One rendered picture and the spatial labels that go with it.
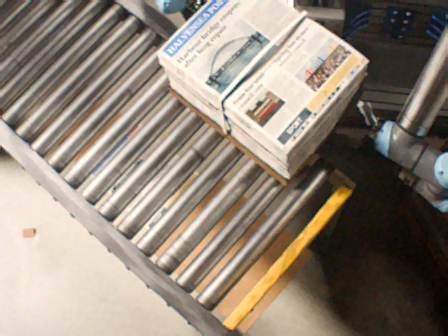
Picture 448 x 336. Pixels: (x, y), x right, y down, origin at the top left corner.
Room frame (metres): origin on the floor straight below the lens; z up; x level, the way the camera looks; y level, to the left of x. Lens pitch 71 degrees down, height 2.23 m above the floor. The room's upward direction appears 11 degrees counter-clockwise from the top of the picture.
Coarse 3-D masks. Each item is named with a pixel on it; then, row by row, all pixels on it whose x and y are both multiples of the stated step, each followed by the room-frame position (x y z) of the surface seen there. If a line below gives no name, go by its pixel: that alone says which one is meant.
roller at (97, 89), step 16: (144, 32) 0.92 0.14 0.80; (128, 48) 0.88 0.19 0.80; (144, 48) 0.88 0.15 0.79; (112, 64) 0.84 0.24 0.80; (128, 64) 0.84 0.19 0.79; (96, 80) 0.81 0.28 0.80; (112, 80) 0.80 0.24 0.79; (80, 96) 0.77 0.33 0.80; (96, 96) 0.76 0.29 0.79; (64, 112) 0.74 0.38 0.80; (80, 112) 0.73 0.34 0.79; (48, 128) 0.70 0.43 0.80; (64, 128) 0.69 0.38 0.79; (32, 144) 0.67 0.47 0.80; (48, 144) 0.66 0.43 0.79
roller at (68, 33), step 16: (96, 0) 1.06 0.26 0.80; (80, 16) 1.02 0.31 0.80; (96, 16) 1.02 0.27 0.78; (64, 32) 0.98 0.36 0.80; (80, 32) 0.98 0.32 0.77; (48, 48) 0.94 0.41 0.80; (64, 48) 0.94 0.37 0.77; (32, 64) 0.90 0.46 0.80; (48, 64) 0.91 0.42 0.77; (16, 80) 0.86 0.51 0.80; (32, 80) 0.87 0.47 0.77; (0, 96) 0.83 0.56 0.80; (16, 96) 0.83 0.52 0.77; (0, 112) 0.79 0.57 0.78
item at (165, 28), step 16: (112, 0) 1.06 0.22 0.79; (128, 0) 1.04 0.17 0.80; (128, 16) 1.01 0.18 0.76; (144, 16) 0.97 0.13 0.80; (160, 16) 0.96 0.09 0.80; (160, 32) 0.91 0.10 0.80; (336, 160) 0.46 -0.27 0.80; (352, 160) 0.45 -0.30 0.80; (336, 176) 0.44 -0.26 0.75; (352, 176) 0.41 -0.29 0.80; (352, 192) 0.39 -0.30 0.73
